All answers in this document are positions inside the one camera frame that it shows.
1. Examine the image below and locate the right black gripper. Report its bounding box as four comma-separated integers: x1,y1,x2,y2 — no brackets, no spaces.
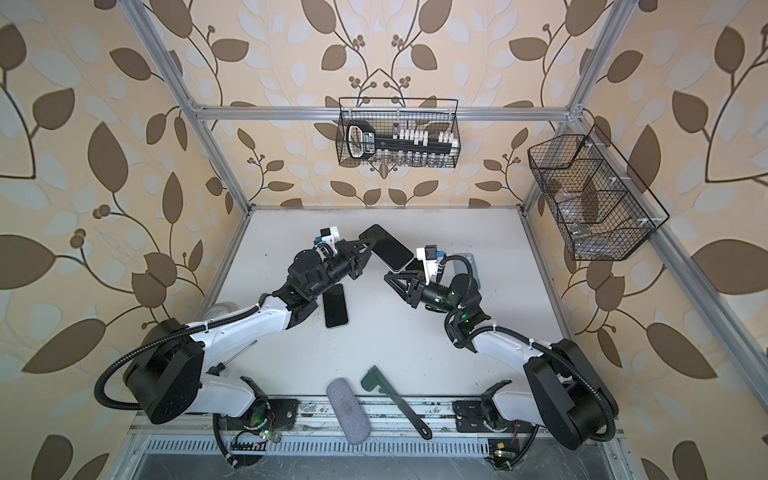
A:
387,271,462,320

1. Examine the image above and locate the light blue phone case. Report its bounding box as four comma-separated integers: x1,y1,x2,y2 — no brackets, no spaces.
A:
454,252,478,280

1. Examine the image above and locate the black smartphone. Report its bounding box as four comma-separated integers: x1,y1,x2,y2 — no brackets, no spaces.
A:
404,258,424,274
358,224,415,273
322,284,349,329

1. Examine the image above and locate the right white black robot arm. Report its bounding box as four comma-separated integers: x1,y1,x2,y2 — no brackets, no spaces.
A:
384,270,619,450

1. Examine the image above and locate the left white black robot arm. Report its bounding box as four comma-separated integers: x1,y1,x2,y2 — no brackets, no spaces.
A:
94,239,375,424

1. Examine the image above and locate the grey felt glasses case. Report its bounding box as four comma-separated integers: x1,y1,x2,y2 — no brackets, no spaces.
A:
326,378,372,445

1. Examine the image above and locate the green pipe wrench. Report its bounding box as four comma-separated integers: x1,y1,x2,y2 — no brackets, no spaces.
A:
360,366,433,441

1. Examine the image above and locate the black socket tool set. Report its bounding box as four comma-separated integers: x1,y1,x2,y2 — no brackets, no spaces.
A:
342,120,461,160

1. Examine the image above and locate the white tape roll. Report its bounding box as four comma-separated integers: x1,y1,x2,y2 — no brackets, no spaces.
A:
203,302,237,321

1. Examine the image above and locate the back black wire basket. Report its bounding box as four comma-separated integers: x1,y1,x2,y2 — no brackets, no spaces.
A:
335,95,462,169

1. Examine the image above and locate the black wire basket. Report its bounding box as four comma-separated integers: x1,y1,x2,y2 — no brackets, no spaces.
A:
527,125,670,261
335,95,462,169

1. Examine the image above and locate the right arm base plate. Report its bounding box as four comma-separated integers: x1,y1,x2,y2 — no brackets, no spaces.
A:
452,400,539,471

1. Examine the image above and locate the black handled screwdriver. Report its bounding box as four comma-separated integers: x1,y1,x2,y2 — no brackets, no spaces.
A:
207,340,257,376

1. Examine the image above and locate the right black wire basket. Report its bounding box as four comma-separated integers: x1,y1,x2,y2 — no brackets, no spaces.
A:
527,125,670,261

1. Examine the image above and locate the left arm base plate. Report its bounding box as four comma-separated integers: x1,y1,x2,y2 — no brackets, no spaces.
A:
212,398,300,469

